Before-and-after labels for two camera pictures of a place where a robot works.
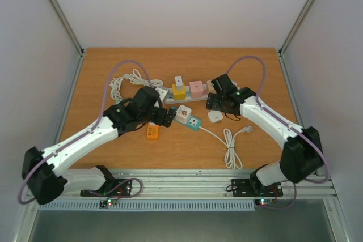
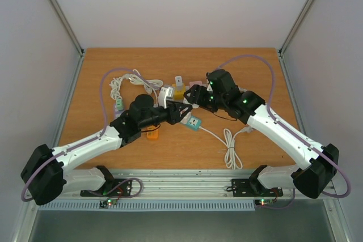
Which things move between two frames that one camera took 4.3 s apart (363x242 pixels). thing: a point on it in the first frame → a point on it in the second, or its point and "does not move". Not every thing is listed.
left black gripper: [160, 120] → [174, 108]
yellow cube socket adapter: [179, 96] does not move
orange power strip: [152, 131] does not move
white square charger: [178, 80] does not move
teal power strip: [194, 122] does not move
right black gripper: [214, 102] → [199, 94]
